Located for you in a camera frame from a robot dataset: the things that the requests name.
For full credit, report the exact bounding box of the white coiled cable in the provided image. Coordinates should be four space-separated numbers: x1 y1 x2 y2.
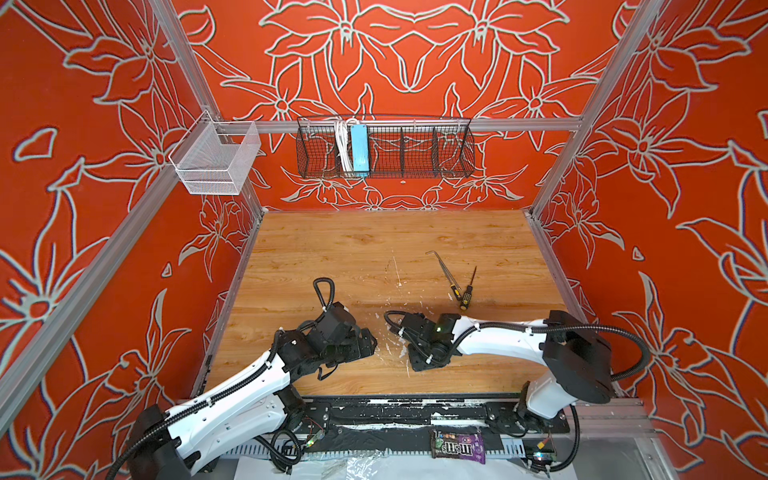
332 119 355 174

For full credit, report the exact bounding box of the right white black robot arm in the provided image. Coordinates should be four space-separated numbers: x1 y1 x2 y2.
384 310 651 420

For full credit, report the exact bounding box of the small electronics board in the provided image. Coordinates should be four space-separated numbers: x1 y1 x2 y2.
523 436 557 478

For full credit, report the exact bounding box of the black wire wall basket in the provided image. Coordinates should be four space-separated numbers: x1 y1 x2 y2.
296 114 476 180

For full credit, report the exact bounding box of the light blue box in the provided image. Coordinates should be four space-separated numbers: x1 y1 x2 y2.
349 123 370 177

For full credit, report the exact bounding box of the white mesh wall basket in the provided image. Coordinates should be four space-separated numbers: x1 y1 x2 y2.
169 110 262 195

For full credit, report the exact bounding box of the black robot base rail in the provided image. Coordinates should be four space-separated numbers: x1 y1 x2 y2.
288 393 571 454

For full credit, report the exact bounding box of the black yellow screwdriver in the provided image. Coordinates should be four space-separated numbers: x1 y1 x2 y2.
460 268 477 311

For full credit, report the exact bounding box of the clear plastic wrap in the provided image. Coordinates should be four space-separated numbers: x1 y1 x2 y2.
290 454 404 480

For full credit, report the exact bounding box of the purple candy bag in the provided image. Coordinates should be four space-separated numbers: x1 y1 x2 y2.
430 430 486 464

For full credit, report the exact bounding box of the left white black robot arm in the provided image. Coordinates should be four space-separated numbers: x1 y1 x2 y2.
106 292 377 479

